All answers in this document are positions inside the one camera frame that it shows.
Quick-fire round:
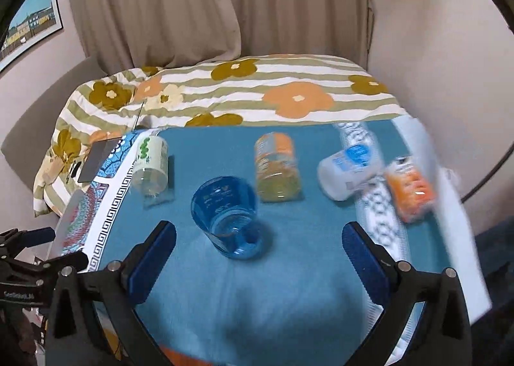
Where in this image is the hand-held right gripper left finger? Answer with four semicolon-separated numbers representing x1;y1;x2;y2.
46;220;177;366

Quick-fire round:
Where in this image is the clear cup with orange print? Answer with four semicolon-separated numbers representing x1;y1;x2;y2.
254;132;303;203

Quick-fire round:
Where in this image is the blue transparent cup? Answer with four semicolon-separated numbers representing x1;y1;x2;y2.
190;175;264;261

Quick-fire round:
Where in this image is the white cup with blue label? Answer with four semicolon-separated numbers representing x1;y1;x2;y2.
317;144;385;202

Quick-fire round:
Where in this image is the white sheet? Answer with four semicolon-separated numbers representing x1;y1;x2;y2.
391;115;494;324

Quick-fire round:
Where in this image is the beige curtain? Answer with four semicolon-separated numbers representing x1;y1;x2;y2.
64;0;376;74

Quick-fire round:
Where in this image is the black tablet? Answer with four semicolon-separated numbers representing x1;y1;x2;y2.
77;138;123;184

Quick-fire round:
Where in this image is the floral striped duvet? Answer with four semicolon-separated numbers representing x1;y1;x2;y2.
33;54;408;217

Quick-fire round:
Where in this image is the framed wall poster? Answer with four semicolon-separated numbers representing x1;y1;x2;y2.
0;0;65;73

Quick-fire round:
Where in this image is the clear cup with green print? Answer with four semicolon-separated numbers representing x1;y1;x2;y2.
131;136;170;197

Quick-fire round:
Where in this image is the blue blanket with patterned border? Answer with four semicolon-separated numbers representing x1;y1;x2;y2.
60;121;454;366

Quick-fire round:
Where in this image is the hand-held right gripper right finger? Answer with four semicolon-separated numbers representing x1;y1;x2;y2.
341;221;473;366

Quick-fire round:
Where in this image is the orange snack packet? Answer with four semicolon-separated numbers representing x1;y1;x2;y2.
385;157;437;224

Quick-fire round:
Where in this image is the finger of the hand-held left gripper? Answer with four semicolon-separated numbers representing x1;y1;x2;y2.
0;228;56;249
0;250;90;275

